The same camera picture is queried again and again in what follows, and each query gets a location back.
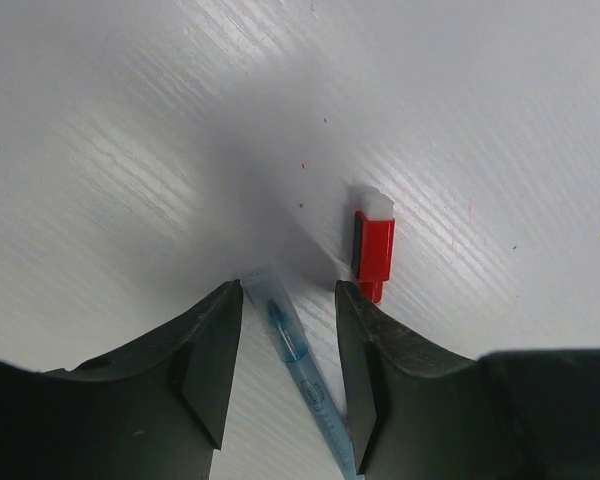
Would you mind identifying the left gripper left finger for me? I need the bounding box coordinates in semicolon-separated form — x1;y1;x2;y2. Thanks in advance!
0;281;243;479

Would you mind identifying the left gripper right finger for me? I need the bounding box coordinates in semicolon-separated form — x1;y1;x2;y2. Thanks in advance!
335;281;600;479

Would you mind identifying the light blue transparent pen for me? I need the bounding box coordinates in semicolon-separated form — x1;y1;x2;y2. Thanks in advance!
241;269;358;479

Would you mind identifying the red cap marker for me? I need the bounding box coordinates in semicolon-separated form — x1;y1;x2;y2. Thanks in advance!
351;190;395;304

